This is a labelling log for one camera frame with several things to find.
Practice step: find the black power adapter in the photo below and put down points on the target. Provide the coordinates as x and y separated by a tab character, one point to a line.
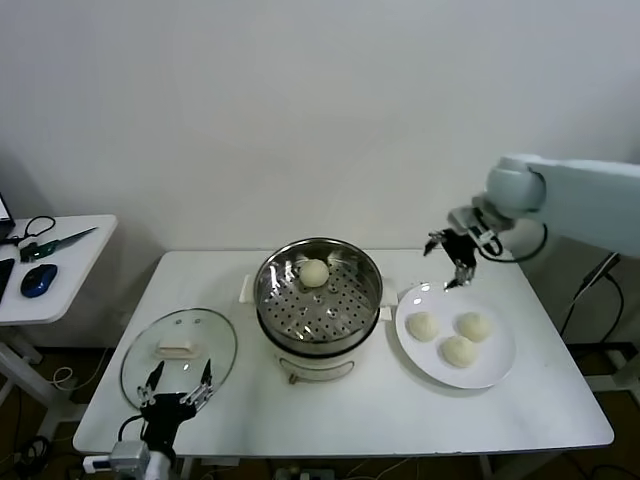
597	272

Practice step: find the floor power strip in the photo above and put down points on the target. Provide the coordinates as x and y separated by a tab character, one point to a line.
300	473

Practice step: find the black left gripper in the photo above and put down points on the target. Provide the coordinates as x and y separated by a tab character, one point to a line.
162	415

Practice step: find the blue computer mouse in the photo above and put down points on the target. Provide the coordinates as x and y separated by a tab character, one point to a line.
39	280

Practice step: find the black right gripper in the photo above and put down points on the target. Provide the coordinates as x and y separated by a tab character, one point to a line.
462	248

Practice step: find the white round plate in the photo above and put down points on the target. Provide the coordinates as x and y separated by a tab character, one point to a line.
430	360

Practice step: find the white desk base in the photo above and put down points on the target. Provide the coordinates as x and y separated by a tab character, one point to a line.
627	367

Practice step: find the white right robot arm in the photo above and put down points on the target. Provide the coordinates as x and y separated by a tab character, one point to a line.
585	200

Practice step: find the stainless steel steamer basket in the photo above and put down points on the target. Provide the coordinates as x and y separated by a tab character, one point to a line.
320	320

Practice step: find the black laptop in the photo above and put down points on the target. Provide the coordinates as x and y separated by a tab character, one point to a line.
4	227

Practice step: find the white steamed baozi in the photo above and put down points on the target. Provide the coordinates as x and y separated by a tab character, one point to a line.
313	273
458	351
423	326
474	326

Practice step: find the glass pot lid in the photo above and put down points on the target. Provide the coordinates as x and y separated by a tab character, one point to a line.
220	340

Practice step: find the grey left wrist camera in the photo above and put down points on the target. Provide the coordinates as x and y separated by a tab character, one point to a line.
130	455

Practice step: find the black flat device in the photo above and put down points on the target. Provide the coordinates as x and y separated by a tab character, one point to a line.
4	280

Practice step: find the white electric cooking pot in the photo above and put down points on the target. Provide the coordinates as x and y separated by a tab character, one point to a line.
315	367

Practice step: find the white side table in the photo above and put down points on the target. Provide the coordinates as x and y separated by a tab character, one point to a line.
75	280

